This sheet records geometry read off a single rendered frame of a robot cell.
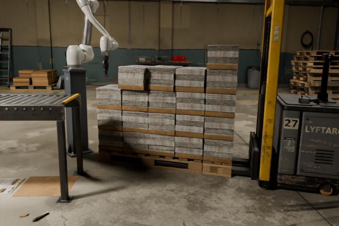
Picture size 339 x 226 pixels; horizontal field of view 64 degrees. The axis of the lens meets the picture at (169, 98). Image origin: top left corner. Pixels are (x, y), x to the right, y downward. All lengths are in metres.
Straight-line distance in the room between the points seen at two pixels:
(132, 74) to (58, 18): 7.38
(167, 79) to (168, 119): 0.41
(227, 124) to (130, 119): 0.99
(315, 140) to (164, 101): 1.41
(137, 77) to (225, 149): 1.12
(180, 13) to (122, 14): 1.92
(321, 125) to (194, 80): 1.16
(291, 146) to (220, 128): 0.64
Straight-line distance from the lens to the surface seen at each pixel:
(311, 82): 8.21
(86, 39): 3.41
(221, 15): 9.82
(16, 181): 3.01
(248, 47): 10.05
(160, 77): 2.72
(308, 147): 2.65
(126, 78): 2.80
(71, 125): 3.35
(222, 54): 2.61
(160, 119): 2.78
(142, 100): 2.81
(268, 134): 2.53
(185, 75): 2.66
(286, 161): 2.67
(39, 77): 9.05
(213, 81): 2.62
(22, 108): 2.35
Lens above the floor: 1.23
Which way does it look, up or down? 10 degrees down
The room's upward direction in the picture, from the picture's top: 1 degrees clockwise
